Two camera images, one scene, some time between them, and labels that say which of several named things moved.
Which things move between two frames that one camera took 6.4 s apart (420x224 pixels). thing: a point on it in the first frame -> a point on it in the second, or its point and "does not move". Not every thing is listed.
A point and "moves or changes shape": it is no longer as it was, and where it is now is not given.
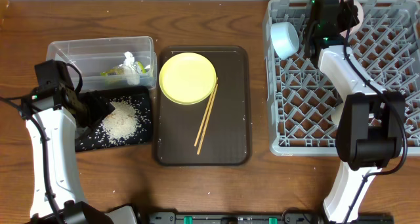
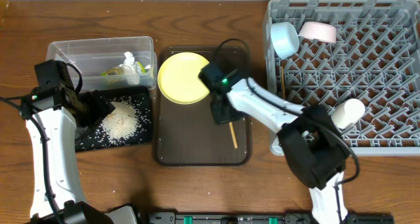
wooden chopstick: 206,120 -> 233,134
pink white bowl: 359,15 moves or changes shape
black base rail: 293,217 does not move
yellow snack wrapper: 119,70 does not move
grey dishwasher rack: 302,104 does not move
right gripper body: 346,16 -> 220,115
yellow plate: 188,78 does not move
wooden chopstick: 212,91 -> 283,81
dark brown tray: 227,140 does not move
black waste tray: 130,123 does not move
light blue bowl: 285,39 does not move
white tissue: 132,71 does not move
